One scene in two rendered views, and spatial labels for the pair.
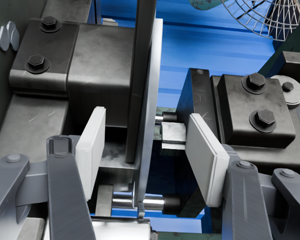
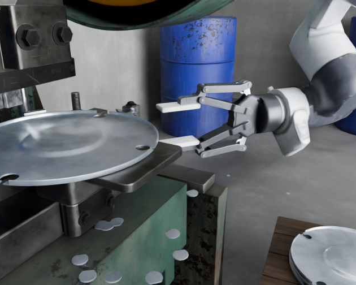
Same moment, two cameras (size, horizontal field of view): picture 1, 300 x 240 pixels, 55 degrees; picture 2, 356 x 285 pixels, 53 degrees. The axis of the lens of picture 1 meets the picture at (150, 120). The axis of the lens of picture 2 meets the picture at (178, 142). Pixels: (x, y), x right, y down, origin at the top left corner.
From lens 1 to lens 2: 0.64 m
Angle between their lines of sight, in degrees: 97
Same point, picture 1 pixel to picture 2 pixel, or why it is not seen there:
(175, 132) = (12, 94)
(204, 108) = (24, 77)
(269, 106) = (46, 25)
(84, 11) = (27, 224)
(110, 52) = not seen: hidden behind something
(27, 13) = (76, 242)
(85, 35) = (85, 193)
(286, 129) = (63, 13)
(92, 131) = (189, 143)
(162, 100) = not seen: outside the picture
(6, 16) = (112, 230)
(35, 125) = not seen: hidden behind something
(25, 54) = (104, 212)
